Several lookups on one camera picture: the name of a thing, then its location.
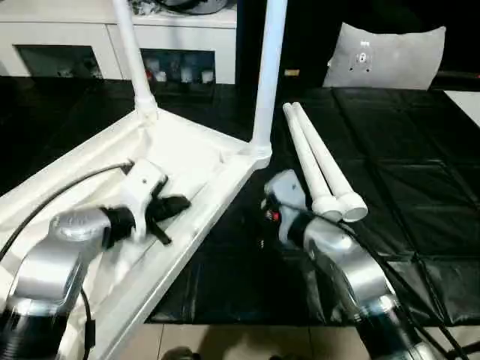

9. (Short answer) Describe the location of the dark brown shoe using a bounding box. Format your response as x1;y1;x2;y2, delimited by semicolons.
163;346;200;360

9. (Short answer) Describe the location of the white plastic table top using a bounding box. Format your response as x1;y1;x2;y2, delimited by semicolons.
0;108;272;360

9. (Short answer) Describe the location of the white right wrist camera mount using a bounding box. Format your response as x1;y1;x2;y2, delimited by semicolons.
264;169;305;241

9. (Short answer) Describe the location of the black flat bar device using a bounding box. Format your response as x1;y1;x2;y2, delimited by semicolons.
436;70;480;82

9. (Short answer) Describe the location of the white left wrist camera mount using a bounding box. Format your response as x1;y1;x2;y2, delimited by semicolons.
120;159;169;242

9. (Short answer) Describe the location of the metal parts clutter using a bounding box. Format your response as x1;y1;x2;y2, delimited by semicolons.
129;0;166;17

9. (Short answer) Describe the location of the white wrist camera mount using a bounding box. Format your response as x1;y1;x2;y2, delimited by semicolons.
120;159;169;242
264;169;305;241

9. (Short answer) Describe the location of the white flat board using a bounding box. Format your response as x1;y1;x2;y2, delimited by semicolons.
448;89;480;125

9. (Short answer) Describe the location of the white cabinet with glass doors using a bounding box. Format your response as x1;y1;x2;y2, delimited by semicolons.
0;0;239;85

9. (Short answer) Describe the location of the grey printed cushion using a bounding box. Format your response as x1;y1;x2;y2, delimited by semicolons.
322;21;448;91

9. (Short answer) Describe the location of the black work mat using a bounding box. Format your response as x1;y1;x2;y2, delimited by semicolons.
0;73;480;328

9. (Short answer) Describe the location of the grey helmet with black strap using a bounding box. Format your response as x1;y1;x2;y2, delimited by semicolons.
160;0;227;8

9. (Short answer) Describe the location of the white plastic table leg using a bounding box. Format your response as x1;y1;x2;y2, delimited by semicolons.
290;101;368;223
246;0;289;156
283;101;343;221
112;0;159;122

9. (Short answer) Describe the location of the black sofa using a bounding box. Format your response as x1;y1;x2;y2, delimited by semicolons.
235;0;480;89

